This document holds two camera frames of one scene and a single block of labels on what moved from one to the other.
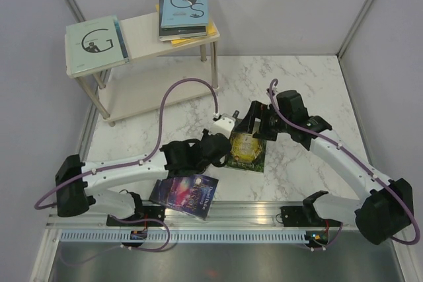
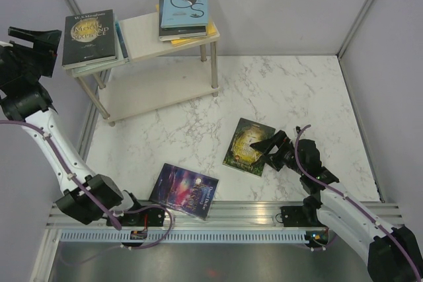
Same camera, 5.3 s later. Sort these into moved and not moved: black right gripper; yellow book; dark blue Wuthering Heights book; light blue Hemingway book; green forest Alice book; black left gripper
Moved: black right gripper; black left gripper
Not moved: dark blue Wuthering Heights book; green forest Alice book; light blue Hemingway book; yellow book
